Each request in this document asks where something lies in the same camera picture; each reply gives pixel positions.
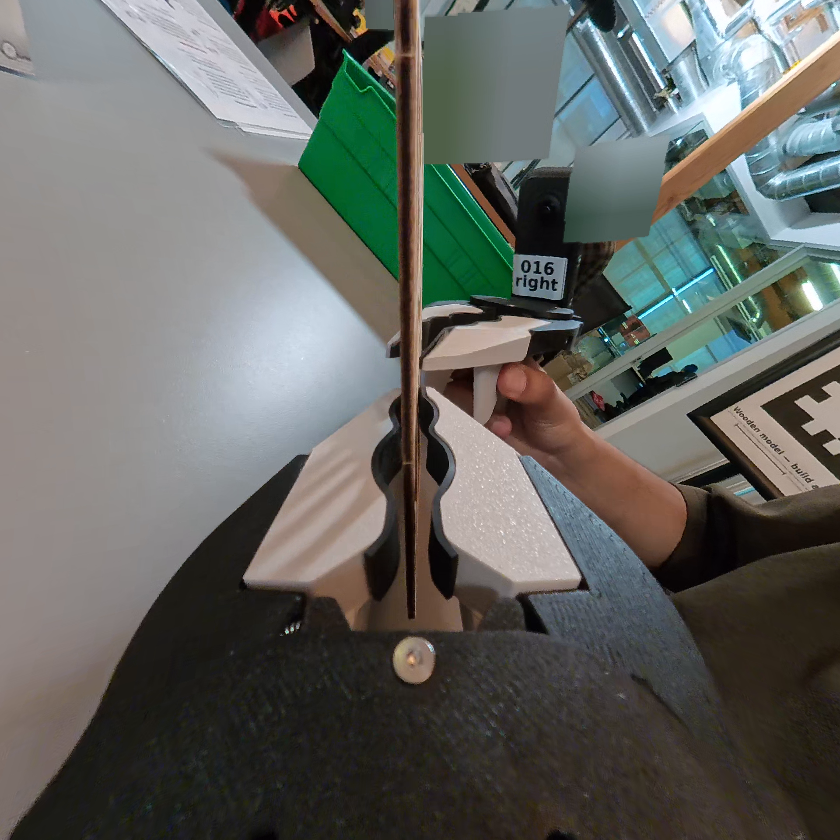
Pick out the wooden beam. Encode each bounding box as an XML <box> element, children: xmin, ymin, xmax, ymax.
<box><xmin>653</xmin><ymin>33</ymin><xmax>840</xmax><ymax>225</ymax></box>

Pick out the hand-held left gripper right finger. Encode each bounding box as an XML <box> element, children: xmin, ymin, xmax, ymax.
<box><xmin>420</xmin><ymin>386</ymin><xmax>585</xmax><ymax>631</ymax></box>

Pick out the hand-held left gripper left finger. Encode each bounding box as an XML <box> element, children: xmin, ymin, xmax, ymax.
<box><xmin>243</xmin><ymin>387</ymin><xmax>411</xmax><ymax>631</ymax></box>

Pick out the silver ventilation duct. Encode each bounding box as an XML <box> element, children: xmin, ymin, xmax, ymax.
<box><xmin>742</xmin><ymin>115</ymin><xmax>840</xmax><ymax>201</ymax></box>

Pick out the person's right hand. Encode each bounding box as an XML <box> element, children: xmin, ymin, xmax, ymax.
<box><xmin>443</xmin><ymin>363</ymin><xmax>595</xmax><ymax>475</ymax></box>

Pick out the printed paper sheet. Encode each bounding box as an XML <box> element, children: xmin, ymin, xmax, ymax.
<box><xmin>98</xmin><ymin>0</ymin><xmax>317</xmax><ymax>140</ymax></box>

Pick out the person's right forearm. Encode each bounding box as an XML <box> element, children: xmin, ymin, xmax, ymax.
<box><xmin>558</xmin><ymin>427</ymin><xmax>840</xmax><ymax>592</ymax></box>

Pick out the laser-cut wooden model sheet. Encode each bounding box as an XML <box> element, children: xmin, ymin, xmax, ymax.
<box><xmin>395</xmin><ymin>0</ymin><xmax>422</xmax><ymax>619</ymax></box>

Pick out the green plastic bin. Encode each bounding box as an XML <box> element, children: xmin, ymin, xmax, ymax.
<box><xmin>298</xmin><ymin>49</ymin><xmax>516</xmax><ymax>307</ymax></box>

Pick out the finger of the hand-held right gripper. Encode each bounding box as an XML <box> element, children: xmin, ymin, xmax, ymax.
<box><xmin>420</xmin><ymin>319</ymin><xmax>536</xmax><ymax>372</ymax></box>
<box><xmin>386</xmin><ymin>302</ymin><xmax>526</xmax><ymax>360</ymax></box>

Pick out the grey desk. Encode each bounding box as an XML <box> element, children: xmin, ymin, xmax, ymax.
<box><xmin>0</xmin><ymin>0</ymin><xmax>409</xmax><ymax>840</ymax></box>

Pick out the person's torso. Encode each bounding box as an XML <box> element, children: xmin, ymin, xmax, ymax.
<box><xmin>669</xmin><ymin>558</ymin><xmax>840</xmax><ymax>840</ymax></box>

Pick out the black framed poster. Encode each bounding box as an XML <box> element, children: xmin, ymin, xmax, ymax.
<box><xmin>687</xmin><ymin>344</ymin><xmax>840</xmax><ymax>501</ymax></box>

